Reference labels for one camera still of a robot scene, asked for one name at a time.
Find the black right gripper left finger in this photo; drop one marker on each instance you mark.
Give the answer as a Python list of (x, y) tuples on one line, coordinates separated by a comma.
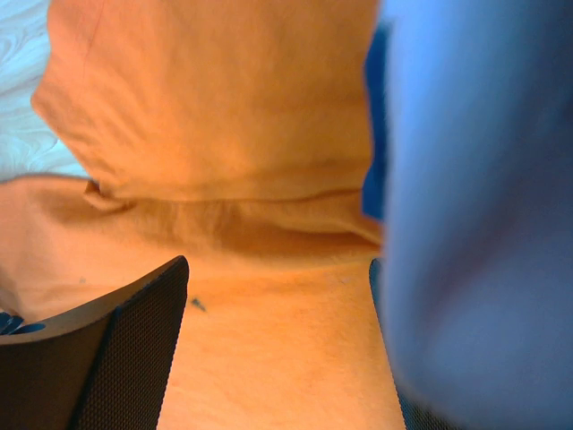
[(102, 365)]

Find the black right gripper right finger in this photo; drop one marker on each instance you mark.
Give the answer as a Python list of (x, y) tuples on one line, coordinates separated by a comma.
[(415, 417)]

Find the orange t shirt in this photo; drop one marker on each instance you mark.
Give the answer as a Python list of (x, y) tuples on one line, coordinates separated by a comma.
[(235, 134)]

